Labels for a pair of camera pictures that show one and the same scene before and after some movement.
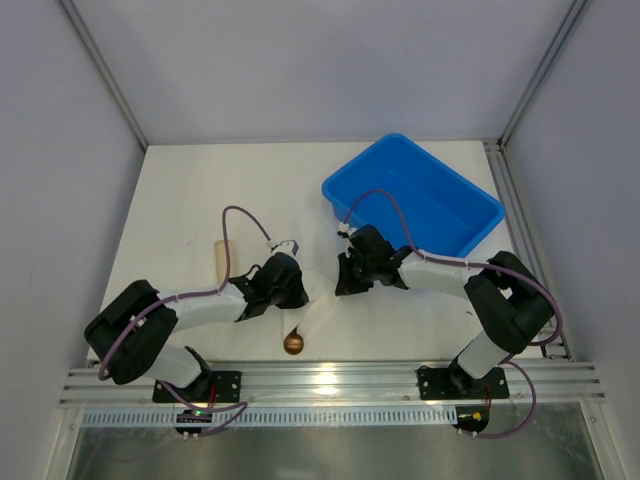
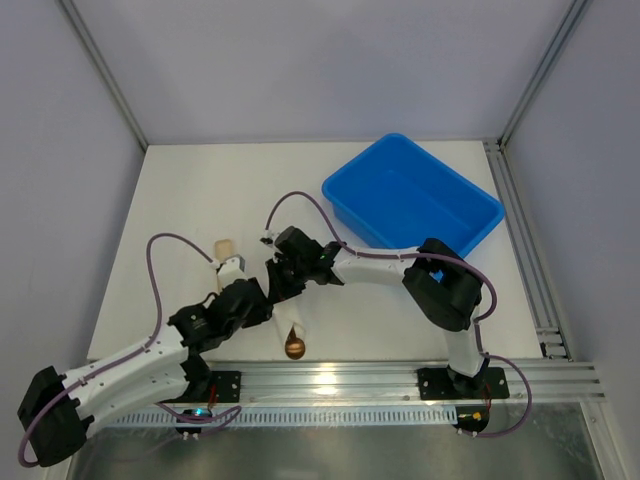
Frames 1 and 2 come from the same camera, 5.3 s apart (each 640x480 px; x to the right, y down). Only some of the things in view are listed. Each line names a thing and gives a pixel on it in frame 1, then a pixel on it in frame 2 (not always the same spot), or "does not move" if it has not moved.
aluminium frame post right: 560,38 does not move
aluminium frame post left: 104,72 does not move
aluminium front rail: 388,383 does not move
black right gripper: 347,275 -> 279,282
